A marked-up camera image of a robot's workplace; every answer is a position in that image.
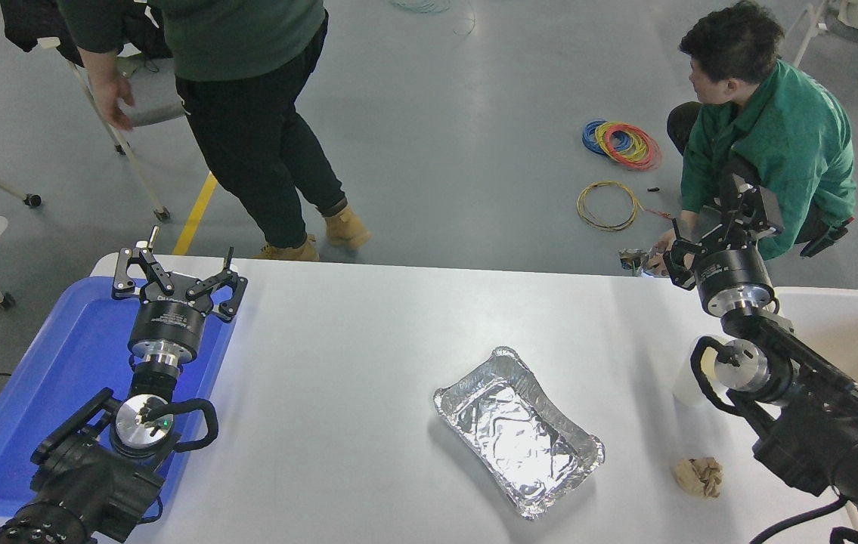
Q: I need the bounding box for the crumpled tan paper ball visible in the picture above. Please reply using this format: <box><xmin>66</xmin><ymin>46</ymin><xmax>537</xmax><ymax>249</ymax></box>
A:
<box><xmin>674</xmin><ymin>456</ymin><xmax>724</xmax><ymax>499</ymax></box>

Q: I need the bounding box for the thin yellow cable coil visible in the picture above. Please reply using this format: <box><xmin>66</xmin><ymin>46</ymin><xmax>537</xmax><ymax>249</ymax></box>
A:
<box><xmin>576</xmin><ymin>180</ymin><xmax>643</xmax><ymax>232</ymax></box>

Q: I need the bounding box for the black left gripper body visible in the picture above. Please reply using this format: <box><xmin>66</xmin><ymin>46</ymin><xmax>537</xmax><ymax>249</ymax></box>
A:
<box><xmin>128</xmin><ymin>293</ymin><xmax>212</xmax><ymax>357</ymax></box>

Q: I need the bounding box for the white frame grey chair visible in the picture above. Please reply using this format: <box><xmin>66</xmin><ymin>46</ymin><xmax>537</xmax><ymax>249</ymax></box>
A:
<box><xmin>782</xmin><ymin>0</ymin><xmax>858</xmax><ymax>143</ymax></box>

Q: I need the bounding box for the white paper cup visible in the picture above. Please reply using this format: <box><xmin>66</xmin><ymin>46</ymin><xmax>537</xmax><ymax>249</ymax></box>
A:
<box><xmin>672</xmin><ymin>336</ymin><xmax>724</xmax><ymax>407</ymax></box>

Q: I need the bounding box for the black hand tool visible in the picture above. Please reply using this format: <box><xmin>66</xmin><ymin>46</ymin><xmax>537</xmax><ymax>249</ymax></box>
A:
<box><xmin>801</xmin><ymin>219</ymin><xmax>850</xmax><ymax>259</ymax></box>

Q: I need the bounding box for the white frame wheeled chair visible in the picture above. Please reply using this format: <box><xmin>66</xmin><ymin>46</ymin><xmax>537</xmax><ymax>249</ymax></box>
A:
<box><xmin>39</xmin><ymin>34</ymin><xmax>189</xmax><ymax>224</ymax></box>

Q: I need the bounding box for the blue plastic tray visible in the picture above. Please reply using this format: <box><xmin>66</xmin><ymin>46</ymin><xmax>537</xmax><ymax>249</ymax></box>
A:
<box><xmin>0</xmin><ymin>276</ymin><xmax>239</xmax><ymax>522</ymax></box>

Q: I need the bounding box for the person's right hand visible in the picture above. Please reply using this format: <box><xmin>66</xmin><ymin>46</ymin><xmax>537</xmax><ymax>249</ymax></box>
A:
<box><xmin>88</xmin><ymin>70</ymin><xmax>136</xmax><ymax>131</ymax></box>

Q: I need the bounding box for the person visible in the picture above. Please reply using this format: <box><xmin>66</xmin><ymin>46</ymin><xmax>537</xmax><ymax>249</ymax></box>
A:
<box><xmin>644</xmin><ymin>0</ymin><xmax>858</xmax><ymax>274</ymax></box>
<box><xmin>54</xmin><ymin>0</ymin><xmax>373</xmax><ymax>263</ymax></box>

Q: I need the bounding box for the rectangular foil tray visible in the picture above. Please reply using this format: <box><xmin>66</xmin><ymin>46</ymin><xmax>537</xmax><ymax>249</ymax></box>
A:
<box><xmin>433</xmin><ymin>346</ymin><xmax>606</xmax><ymax>521</ymax></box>

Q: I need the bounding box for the black garment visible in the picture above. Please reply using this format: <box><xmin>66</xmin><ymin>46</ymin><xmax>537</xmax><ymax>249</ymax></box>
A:
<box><xmin>0</xmin><ymin>0</ymin><xmax>172</xmax><ymax>60</ymax></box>

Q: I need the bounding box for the person's left hand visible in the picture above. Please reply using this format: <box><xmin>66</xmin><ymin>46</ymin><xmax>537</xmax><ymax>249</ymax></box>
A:
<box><xmin>646</xmin><ymin>229</ymin><xmax>681</xmax><ymax>274</ymax></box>

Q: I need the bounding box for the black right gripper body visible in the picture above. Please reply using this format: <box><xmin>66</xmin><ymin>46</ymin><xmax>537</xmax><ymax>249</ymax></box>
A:
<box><xmin>692</xmin><ymin>244</ymin><xmax>775</xmax><ymax>311</ymax></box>

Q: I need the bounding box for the shiny metal part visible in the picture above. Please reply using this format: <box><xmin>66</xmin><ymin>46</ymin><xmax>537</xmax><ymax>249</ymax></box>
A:
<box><xmin>619</xmin><ymin>248</ymin><xmax>668</xmax><ymax>279</ymax></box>

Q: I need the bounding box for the blue cable coil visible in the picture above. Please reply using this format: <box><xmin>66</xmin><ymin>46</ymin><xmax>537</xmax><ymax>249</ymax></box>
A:
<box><xmin>581</xmin><ymin>119</ymin><xmax>630</xmax><ymax>157</ymax></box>

